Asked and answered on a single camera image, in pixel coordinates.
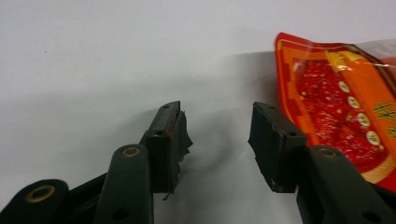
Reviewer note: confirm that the red orange snack packet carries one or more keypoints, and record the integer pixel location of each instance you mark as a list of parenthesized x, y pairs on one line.
[(336, 102)]

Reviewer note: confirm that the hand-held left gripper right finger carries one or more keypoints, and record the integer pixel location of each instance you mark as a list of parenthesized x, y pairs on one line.
[(277, 149)]

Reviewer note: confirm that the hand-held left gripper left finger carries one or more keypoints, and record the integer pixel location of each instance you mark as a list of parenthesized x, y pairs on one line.
[(163, 149)]

